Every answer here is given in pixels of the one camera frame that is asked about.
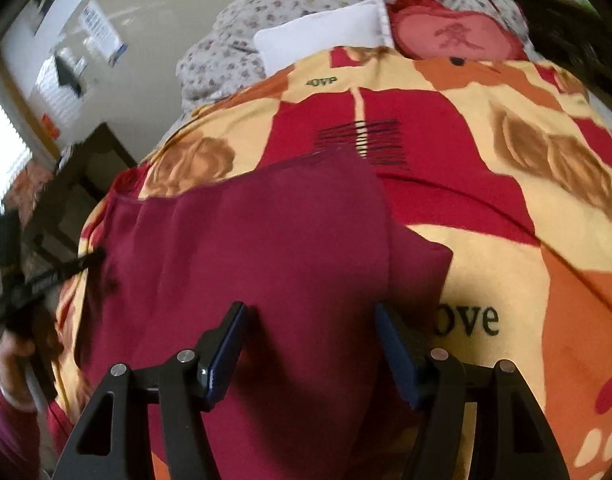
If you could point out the printed orange yellow blanket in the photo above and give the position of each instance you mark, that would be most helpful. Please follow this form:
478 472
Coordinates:
485 170

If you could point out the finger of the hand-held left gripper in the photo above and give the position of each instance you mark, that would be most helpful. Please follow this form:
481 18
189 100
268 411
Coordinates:
86 261

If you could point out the dark wooden cabinet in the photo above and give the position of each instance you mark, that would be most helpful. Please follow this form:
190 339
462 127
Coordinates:
86 175

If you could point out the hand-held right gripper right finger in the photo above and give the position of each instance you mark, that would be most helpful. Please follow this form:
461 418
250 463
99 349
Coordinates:
398 355

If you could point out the maroon fleece garment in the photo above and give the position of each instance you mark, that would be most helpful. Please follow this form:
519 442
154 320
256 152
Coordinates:
286 240

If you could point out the orange wall sticker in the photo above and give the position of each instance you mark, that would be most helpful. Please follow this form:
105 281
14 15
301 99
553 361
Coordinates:
51 126

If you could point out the window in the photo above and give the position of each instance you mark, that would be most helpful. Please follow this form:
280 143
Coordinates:
6 150

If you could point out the dark carved wooden headboard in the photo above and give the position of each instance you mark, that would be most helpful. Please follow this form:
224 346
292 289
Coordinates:
560 25

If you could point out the dark hanging cloth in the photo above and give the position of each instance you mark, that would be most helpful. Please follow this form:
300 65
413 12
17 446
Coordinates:
68 72

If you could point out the wall calendar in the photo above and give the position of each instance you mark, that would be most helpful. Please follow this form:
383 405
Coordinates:
101 27

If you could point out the white pillow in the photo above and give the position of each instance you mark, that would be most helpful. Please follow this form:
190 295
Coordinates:
326 30

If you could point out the person's left hand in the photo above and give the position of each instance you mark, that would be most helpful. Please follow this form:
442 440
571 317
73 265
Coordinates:
13 370

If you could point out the red heart pillow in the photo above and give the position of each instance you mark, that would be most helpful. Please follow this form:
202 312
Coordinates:
455 35

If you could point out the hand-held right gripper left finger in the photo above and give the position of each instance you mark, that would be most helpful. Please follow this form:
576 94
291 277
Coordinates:
226 355

